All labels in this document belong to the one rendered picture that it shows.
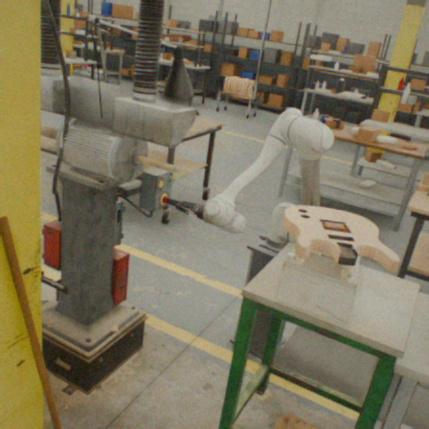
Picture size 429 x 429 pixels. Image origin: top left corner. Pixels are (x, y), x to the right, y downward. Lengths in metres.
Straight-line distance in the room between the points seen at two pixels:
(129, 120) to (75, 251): 0.82
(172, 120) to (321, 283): 0.84
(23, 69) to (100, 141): 1.04
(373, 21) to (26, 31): 12.03
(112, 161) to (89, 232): 0.43
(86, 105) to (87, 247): 0.69
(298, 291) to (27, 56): 1.18
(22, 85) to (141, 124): 0.84
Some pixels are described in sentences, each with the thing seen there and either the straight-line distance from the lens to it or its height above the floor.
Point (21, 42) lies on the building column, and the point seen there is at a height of 1.77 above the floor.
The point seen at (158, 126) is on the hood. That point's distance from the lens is 1.90.
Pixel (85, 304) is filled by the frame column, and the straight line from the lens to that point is 2.58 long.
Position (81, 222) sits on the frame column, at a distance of 2.37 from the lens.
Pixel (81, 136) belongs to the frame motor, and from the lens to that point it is 2.25.
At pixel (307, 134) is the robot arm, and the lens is 2.24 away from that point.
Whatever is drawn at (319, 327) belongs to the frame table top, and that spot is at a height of 0.89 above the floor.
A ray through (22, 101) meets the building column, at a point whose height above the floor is 1.64.
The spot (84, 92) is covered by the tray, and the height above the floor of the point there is 1.51.
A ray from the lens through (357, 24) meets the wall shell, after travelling 13.01.
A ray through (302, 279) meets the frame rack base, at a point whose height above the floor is 1.06.
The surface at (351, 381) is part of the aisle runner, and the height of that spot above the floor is 0.00.
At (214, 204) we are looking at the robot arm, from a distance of 2.10.
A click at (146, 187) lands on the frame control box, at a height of 1.04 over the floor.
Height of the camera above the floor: 1.86
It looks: 23 degrees down
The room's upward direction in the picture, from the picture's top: 8 degrees clockwise
